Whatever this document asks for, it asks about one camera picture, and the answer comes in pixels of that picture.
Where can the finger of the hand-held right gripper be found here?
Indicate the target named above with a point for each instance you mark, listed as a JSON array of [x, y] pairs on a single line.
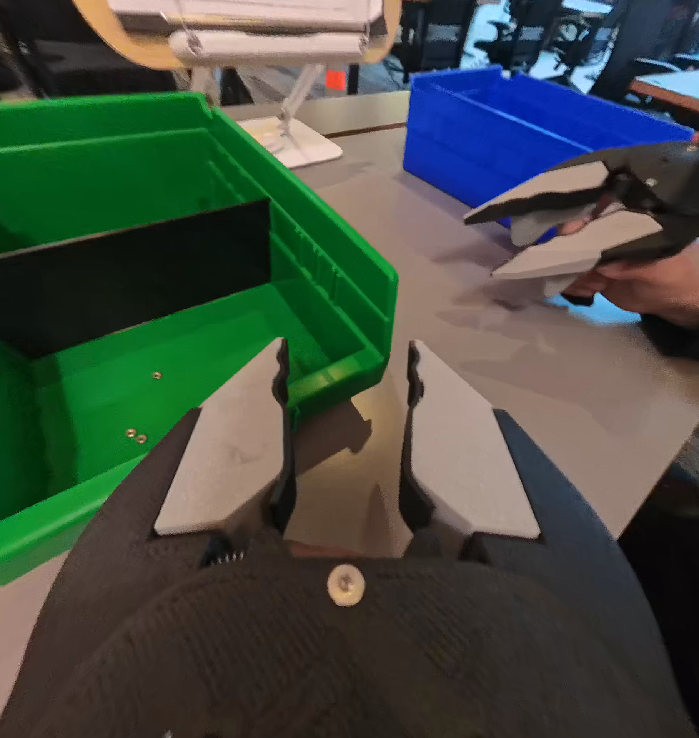
[[545, 187], [574, 253]]

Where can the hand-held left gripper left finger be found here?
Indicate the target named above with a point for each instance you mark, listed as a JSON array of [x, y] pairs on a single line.
[[222, 461]]

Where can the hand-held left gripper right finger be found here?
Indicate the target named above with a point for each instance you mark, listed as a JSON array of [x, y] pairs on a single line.
[[470, 461]]

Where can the large blue plastic bin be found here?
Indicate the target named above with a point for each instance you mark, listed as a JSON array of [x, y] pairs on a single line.
[[470, 150]]

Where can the green plastic bin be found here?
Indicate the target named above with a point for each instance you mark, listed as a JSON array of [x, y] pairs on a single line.
[[96, 161]]

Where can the person's right forearm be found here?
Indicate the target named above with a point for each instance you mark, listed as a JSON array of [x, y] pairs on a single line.
[[684, 343]]

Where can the grey desk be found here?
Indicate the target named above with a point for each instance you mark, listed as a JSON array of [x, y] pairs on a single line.
[[499, 357]]

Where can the person's right hand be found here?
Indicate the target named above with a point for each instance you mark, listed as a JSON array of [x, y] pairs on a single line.
[[672, 288]]

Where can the wood-edged office table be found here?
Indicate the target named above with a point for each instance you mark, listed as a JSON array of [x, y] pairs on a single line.
[[684, 89]]

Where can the black bin divider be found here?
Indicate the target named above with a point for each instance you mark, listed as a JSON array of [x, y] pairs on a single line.
[[124, 277]]

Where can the orange traffic cone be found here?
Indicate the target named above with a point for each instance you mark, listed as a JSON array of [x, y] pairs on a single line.
[[336, 80]]

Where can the person's lap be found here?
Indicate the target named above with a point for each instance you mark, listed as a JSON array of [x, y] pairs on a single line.
[[672, 605]]

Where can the white and wooden document stand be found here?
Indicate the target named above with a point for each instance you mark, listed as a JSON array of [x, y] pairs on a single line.
[[297, 144]]

